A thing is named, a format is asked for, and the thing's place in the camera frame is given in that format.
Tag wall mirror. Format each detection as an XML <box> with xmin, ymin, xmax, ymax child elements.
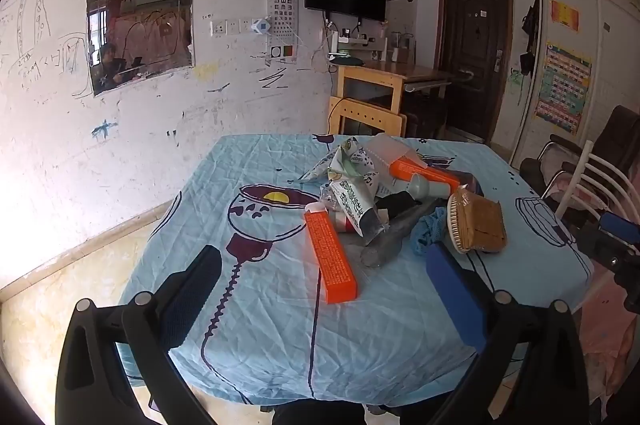
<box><xmin>86</xmin><ymin>0</ymin><xmax>197</xmax><ymax>98</ymax></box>

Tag white wardrobe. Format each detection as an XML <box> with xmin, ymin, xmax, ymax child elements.
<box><xmin>510</xmin><ymin>0</ymin><xmax>640</xmax><ymax>206</ymax></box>

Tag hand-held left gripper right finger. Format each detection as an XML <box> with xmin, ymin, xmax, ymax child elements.
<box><xmin>425</xmin><ymin>241</ymin><xmax>591</xmax><ymax>425</ymax></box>

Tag long orange box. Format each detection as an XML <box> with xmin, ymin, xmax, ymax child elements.
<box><xmin>304</xmin><ymin>201</ymin><xmax>359</xmax><ymax>305</ymax></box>

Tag round wooden brush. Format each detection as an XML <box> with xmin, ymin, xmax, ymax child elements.
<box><xmin>444</xmin><ymin>185</ymin><xmax>477</xmax><ymax>254</ymax></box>

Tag orange yellow wall poster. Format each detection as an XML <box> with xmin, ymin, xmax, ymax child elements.
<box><xmin>550</xmin><ymin>0</ymin><xmax>580</xmax><ymax>31</ymax></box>

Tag pink cushion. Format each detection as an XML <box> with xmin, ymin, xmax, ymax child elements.
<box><xmin>542</xmin><ymin>152</ymin><xmax>586</xmax><ymax>206</ymax></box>

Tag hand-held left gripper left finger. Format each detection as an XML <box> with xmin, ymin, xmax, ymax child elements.
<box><xmin>55</xmin><ymin>245</ymin><xmax>223</xmax><ymax>425</ymax></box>

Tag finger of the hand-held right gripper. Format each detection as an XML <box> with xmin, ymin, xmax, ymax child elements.
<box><xmin>575</xmin><ymin>211</ymin><xmax>640</xmax><ymax>276</ymax></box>

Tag brown armchair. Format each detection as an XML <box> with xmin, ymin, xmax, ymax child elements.
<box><xmin>519</xmin><ymin>105</ymin><xmax>640</xmax><ymax>208</ymax></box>

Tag white metal chair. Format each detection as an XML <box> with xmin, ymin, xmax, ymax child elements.
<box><xmin>554</xmin><ymin>140</ymin><xmax>640</xmax><ymax>226</ymax></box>

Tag orange bottle with cap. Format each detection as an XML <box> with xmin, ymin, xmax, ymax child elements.
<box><xmin>389</xmin><ymin>156</ymin><xmax>461</xmax><ymax>196</ymax></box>

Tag wooden desk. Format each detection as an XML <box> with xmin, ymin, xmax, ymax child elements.
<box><xmin>330</xmin><ymin>57</ymin><xmax>453</xmax><ymax>116</ymax></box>

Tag black cloth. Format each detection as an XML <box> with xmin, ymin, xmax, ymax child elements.
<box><xmin>375</xmin><ymin>191</ymin><xmax>421</xmax><ymax>221</ymax></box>

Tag black hanging clothes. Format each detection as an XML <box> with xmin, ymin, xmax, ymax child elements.
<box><xmin>519</xmin><ymin>0</ymin><xmax>542</xmax><ymax>76</ymax></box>

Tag dark brown door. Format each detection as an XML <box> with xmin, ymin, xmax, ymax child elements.
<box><xmin>435</xmin><ymin>0</ymin><xmax>514</xmax><ymax>142</ymax></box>

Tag light blue printed tablecloth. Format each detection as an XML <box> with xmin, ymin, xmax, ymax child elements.
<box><xmin>117</xmin><ymin>134</ymin><xmax>596</xmax><ymax>408</ymax></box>

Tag light wooden stool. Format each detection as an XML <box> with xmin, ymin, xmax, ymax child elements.
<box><xmin>327</xmin><ymin>96</ymin><xmax>407</xmax><ymax>138</ymax></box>

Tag clear plastic container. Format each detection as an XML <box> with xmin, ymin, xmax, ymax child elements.
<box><xmin>362</xmin><ymin>134</ymin><xmax>426</xmax><ymax>170</ymax></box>

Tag eye chart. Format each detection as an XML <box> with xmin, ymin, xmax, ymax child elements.
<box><xmin>267</xmin><ymin>0</ymin><xmax>301</xmax><ymax>66</ymax></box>

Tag grey-green plastic bottle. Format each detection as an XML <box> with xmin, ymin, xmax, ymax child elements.
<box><xmin>407</xmin><ymin>172</ymin><xmax>451</xmax><ymax>200</ymax></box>

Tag colourful grid wall poster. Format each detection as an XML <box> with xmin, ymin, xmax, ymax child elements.
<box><xmin>534</xmin><ymin>42</ymin><xmax>593</xmax><ymax>136</ymax></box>

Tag teal mesh cloth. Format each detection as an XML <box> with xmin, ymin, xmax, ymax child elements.
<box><xmin>411</xmin><ymin>206</ymin><xmax>448</xmax><ymax>256</ymax></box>

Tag dark stool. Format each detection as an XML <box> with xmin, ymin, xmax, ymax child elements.
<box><xmin>405</xmin><ymin>97</ymin><xmax>449</xmax><ymax>139</ymax></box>

